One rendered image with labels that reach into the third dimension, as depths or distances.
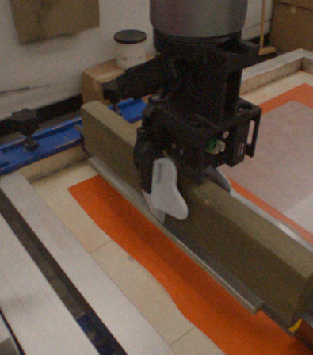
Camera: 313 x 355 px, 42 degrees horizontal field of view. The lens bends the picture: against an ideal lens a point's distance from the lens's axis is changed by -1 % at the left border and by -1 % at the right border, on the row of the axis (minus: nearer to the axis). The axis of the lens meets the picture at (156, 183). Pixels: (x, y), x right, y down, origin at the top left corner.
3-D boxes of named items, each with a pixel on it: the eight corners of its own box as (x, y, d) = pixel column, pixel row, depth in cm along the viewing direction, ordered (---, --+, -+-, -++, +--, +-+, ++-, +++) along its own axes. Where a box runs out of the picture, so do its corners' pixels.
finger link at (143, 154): (137, 198, 40) (148, 117, 36) (128, 190, 41) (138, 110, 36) (173, 186, 43) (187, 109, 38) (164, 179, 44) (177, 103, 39)
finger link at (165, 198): (169, 256, 41) (185, 180, 36) (135, 223, 45) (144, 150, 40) (191, 245, 43) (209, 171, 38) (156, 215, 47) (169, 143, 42)
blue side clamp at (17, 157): (140, 126, 80) (139, 94, 76) (155, 137, 77) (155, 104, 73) (-8, 186, 66) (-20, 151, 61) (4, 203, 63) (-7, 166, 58)
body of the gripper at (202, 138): (195, 194, 35) (206, 59, 28) (136, 150, 40) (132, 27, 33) (254, 162, 39) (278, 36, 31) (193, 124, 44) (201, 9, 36)
